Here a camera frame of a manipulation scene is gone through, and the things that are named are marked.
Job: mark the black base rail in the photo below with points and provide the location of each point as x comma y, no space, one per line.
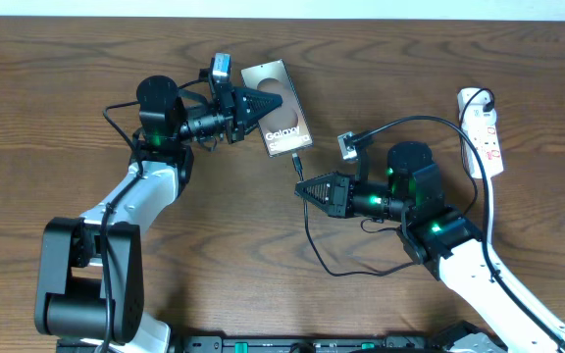
472,342

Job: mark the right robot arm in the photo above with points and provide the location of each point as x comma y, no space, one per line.
439,237

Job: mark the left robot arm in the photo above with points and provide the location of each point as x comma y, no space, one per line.
90,279

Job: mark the white power strip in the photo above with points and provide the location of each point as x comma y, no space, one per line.
477,117

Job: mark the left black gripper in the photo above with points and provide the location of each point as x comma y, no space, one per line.
239,102

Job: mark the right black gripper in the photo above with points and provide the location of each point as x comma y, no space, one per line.
338,202

